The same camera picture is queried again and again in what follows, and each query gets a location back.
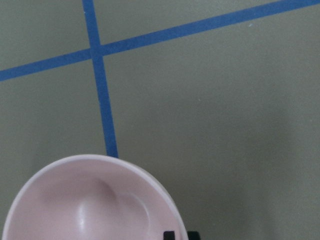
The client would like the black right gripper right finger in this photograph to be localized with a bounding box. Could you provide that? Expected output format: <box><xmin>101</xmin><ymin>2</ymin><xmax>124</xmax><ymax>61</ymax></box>
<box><xmin>187</xmin><ymin>231</ymin><xmax>200</xmax><ymax>240</ymax></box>

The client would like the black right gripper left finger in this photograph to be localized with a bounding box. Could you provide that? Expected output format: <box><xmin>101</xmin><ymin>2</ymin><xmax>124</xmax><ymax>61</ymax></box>
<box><xmin>163</xmin><ymin>231</ymin><xmax>175</xmax><ymax>240</ymax></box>

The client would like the pink bowl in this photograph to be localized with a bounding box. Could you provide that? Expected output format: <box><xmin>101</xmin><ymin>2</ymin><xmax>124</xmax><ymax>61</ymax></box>
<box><xmin>2</xmin><ymin>154</ymin><xmax>188</xmax><ymax>240</ymax></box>

